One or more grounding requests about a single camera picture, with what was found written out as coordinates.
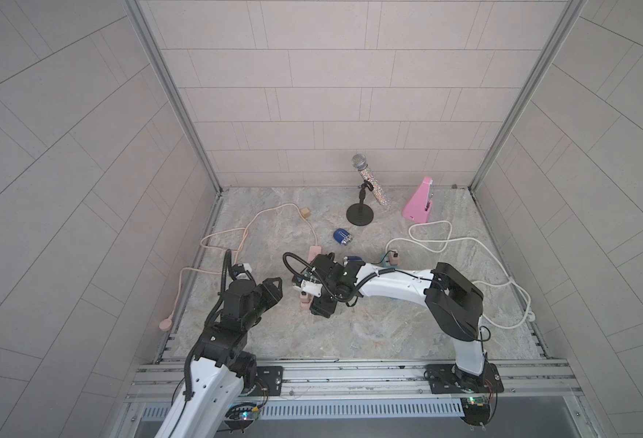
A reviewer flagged aluminium mounting rail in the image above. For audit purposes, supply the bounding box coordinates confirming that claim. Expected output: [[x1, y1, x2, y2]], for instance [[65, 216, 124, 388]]
[[126, 358, 582, 403]]

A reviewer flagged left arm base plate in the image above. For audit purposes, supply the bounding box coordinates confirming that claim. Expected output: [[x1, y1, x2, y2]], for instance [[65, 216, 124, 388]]
[[241, 366, 284, 397]]

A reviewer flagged black microphone stand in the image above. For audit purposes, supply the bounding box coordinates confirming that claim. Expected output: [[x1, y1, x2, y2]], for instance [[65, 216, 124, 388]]
[[346, 180, 374, 226]]

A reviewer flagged white power strip cord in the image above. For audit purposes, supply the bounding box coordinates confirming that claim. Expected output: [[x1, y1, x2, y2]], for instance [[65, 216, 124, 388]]
[[380, 220, 536, 331]]

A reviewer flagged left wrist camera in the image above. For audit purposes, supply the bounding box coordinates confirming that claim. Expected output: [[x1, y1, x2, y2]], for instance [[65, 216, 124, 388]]
[[229, 263, 254, 281]]

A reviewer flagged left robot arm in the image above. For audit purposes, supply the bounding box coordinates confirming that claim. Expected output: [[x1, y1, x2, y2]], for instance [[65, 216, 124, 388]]
[[156, 249, 283, 437]]

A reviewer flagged pink USB charger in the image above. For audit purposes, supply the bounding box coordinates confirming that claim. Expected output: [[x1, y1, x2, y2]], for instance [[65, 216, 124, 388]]
[[386, 249, 399, 266]]

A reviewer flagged pink power strip cord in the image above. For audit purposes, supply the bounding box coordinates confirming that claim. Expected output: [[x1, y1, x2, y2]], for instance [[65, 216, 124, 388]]
[[158, 203, 319, 333]]

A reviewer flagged blue shaver near teal strip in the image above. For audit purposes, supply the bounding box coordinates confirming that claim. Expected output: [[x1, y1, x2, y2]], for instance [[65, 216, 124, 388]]
[[344, 255, 364, 264]]

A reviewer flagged left circuit board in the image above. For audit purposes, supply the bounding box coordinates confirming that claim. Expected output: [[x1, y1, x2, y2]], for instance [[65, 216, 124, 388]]
[[224, 403, 262, 431]]

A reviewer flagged pink metronome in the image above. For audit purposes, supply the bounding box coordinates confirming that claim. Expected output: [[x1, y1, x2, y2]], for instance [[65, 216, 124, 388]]
[[402, 177, 433, 224]]

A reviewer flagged right circuit board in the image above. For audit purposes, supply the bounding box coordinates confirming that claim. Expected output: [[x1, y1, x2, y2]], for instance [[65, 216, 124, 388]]
[[460, 397, 497, 428]]

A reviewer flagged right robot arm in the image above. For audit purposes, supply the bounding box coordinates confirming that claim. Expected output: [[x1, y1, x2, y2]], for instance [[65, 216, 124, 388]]
[[292, 254, 504, 396]]

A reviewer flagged circuit board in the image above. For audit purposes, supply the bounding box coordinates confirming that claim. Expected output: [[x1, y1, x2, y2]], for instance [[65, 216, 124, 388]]
[[460, 397, 497, 428], [224, 403, 262, 431]]

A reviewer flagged white vented cable duct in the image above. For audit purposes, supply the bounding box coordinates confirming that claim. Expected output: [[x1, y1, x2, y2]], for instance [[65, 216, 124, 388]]
[[139, 398, 465, 422]]

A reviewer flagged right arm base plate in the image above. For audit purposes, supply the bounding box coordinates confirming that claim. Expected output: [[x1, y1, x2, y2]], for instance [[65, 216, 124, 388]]
[[424, 361, 504, 394]]

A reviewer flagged pink power strip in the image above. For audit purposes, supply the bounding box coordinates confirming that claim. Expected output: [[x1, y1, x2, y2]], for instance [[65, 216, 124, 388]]
[[299, 246, 322, 310]]

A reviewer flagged glitter microphone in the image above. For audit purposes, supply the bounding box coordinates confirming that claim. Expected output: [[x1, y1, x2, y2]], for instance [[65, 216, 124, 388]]
[[352, 153, 388, 206]]

